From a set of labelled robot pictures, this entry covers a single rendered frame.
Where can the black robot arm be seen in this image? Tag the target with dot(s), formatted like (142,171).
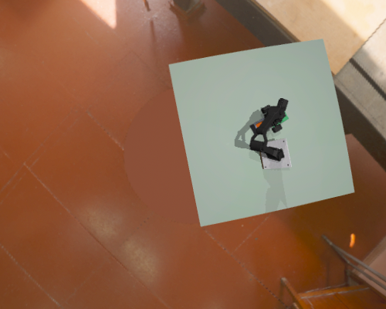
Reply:
(275,113)

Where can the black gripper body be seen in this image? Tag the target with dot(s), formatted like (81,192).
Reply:
(276,127)

